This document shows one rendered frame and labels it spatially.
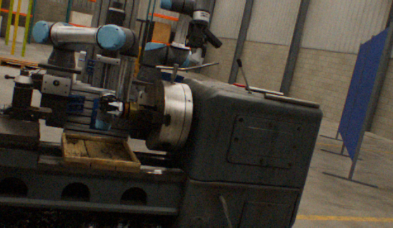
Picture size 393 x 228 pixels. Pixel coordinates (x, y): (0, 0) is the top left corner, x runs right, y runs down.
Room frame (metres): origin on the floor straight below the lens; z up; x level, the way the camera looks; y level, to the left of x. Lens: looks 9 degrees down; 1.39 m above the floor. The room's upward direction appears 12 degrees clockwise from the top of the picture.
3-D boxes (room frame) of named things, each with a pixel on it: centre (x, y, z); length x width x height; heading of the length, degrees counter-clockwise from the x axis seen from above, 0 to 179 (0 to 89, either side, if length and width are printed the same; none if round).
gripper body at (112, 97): (1.85, 0.39, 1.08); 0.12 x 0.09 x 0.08; 21
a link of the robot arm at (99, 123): (2.02, 0.44, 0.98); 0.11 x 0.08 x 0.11; 158
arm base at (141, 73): (2.42, 0.31, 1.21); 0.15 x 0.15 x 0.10
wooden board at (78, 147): (1.74, 0.38, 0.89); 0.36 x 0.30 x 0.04; 22
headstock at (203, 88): (2.00, -0.23, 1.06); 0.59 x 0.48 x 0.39; 112
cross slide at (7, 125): (1.63, 0.71, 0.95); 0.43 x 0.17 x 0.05; 22
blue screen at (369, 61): (7.95, -2.91, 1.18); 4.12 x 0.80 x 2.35; 166
